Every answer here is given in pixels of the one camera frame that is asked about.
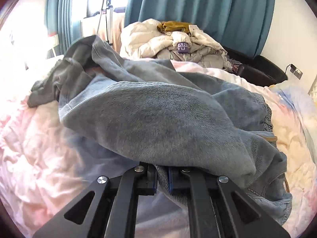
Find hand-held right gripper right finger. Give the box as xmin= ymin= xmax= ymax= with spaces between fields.
xmin=167 ymin=166 xmax=291 ymax=238

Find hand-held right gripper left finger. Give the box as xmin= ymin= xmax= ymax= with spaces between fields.
xmin=32 ymin=162 xmax=159 ymax=238

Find blue denim jeans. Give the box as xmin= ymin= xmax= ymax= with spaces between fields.
xmin=27 ymin=35 xmax=294 ymax=226

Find pile of crumpled clothes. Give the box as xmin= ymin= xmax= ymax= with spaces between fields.
xmin=120 ymin=18 xmax=234 ymax=70

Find pink and white duvet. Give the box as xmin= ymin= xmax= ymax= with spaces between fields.
xmin=0 ymin=55 xmax=317 ymax=238

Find black sofa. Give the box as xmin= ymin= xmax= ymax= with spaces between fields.
xmin=222 ymin=46 xmax=289 ymax=87

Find mustard yellow garment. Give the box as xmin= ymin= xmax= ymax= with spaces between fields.
xmin=157 ymin=21 xmax=197 ymax=34

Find metal tripod stand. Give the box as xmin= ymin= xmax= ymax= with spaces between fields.
xmin=95 ymin=0 xmax=115 ymax=47

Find wide teal curtain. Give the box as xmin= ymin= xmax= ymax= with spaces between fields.
xmin=124 ymin=0 xmax=276 ymax=58

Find narrow teal curtain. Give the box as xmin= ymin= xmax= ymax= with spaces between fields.
xmin=45 ymin=0 xmax=83 ymax=55

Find wall socket with charger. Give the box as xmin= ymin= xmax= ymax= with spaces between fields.
xmin=285 ymin=64 xmax=303 ymax=80

